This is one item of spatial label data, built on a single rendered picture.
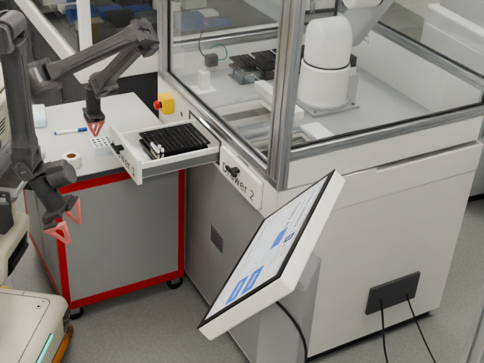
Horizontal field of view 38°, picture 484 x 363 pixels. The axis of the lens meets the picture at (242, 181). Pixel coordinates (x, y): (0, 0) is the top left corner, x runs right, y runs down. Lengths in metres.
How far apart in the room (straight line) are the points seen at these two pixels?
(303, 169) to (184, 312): 1.15
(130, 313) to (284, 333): 1.41
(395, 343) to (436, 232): 0.55
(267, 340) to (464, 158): 1.26
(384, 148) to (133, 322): 1.39
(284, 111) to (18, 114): 0.81
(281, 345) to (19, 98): 0.96
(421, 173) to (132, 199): 1.16
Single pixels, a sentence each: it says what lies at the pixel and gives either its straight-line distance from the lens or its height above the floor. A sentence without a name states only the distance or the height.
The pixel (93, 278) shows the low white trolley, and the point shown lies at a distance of 3.13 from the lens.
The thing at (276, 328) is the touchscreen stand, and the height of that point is 0.87.
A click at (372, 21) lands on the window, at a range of 2.31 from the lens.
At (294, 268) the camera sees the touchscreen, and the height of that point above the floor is 1.18.
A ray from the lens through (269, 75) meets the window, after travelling 2.30.
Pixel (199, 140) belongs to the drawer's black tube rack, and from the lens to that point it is 2.75.
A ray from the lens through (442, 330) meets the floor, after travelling 3.40.
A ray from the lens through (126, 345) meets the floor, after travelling 3.15.
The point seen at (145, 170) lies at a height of 0.87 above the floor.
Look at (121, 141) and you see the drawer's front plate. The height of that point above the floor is 0.92.
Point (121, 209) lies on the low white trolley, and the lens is 2.97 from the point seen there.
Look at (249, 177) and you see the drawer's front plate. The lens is 2.49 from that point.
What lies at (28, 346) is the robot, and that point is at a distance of 2.80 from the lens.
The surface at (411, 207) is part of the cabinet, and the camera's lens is 2.85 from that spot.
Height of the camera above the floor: 2.23
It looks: 32 degrees down
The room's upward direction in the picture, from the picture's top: 4 degrees clockwise
